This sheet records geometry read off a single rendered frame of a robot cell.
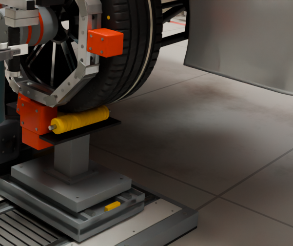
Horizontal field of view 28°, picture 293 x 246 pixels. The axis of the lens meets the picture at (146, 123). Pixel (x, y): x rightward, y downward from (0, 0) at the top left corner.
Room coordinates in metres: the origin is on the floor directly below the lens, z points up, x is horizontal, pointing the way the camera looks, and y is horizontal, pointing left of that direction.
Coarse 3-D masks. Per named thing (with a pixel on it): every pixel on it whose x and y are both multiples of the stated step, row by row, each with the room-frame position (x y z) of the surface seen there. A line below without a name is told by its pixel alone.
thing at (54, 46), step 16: (64, 0) 2.04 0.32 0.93; (64, 32) 2.07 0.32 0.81; (32, 48) 2.20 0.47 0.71; (48, 48) 2.25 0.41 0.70; (64, 48) 2.01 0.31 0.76; (32, 64) 2.14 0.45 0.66; (48, 64) 2.18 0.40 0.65; (64, 64) 2.23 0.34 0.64; (48, 80) 2.08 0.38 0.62; (64, 80) 2.11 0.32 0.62
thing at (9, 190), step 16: (0, 176) 2.14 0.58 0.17; (0, 192) 2.12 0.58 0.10; (16, 192) 2.05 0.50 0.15; (32, 192) 2.07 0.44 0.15; (128, 192) 2.13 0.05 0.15; (32, 208) 1.99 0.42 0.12; (48, 208) 1.93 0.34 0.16; (64, 208) 1.95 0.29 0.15; (96, 208) 1.98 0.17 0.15; (112, 208) 1.95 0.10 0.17; (128, 208) 2.02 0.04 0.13; (64, 224) 1.87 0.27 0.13; (80, 224) 1.82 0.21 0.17; (96, 224) 1.88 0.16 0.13; (112, 224) 1.95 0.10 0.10; (80, 240) 1.82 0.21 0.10
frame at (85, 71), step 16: (80, 0) 1.81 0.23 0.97; (96, 0) 1.83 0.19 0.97; (80, 16) 1.81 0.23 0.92; (96, 16) 1.83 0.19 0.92; (80, 32) 1.81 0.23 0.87; (80, 48) 1.81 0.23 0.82; (80, 64) 1.80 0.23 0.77; (96, 64) 1.82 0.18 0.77; (16, 80) 2.03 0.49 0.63; (80, 80) 1.81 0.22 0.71; (32, 96) 1.96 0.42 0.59; (48, 96) 1.90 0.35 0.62; (64, 96) 1.86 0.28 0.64
